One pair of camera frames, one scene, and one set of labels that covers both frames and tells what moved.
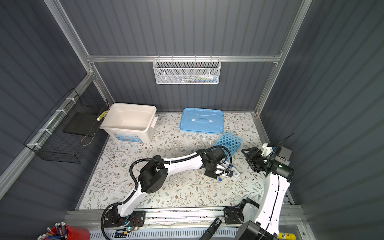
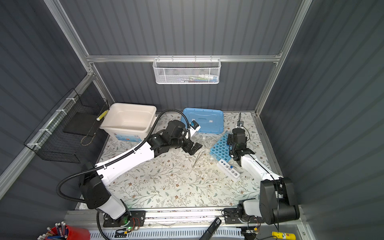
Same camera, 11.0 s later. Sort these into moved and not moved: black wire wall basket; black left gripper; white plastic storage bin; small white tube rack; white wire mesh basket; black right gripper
Moved: black right gripper; black left gripper
Not moved: black wire wall basket; white plastic storage bin; small white tube rack; white wire mesh basket
